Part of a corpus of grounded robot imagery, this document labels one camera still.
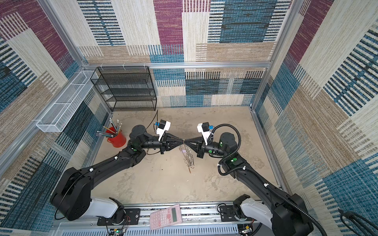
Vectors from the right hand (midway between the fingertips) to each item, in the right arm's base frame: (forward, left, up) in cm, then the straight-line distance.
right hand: (187, 143), depth 69 cm
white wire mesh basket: (+12, +62, +7) cm, 64 cm away
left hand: (0, +2, 0) cm, 2 cm away
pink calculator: (-26, +11, -25) cm, 38 cm away
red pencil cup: (+15, +44, -19) cm, 50 cm away
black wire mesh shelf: (+53, +46, -8) cm, 71 cm away
